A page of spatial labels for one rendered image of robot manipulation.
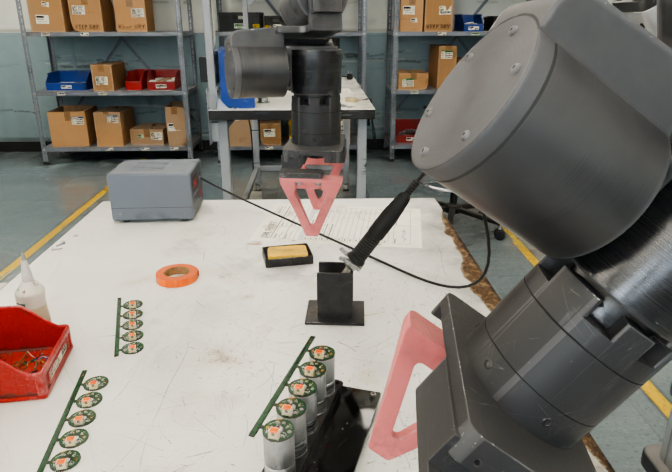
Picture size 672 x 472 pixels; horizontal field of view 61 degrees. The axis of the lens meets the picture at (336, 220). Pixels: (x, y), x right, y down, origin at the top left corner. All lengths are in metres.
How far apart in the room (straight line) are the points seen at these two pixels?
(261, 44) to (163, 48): 4.59
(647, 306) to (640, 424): 1.75
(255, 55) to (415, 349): 0.40
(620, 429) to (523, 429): 1.69
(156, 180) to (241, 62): 0.52
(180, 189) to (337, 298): 0.47
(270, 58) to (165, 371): 0.35
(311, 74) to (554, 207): 0.48
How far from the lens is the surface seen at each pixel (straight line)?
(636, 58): 0.20
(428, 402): 0.23
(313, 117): 0.64
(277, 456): 0.47
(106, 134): 4.98
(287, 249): 0.91
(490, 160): 0.17
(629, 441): 1.89
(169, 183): 1.08
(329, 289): 0.71
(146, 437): 0.58
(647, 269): 0.21
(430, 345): 0.30
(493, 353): 0.23
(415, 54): 5.13
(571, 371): 0.22
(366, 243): 0.69
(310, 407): 0.51
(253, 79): 0.61
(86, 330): 0.77
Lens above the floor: 1.11
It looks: 20 degrees down
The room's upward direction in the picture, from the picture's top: straight up
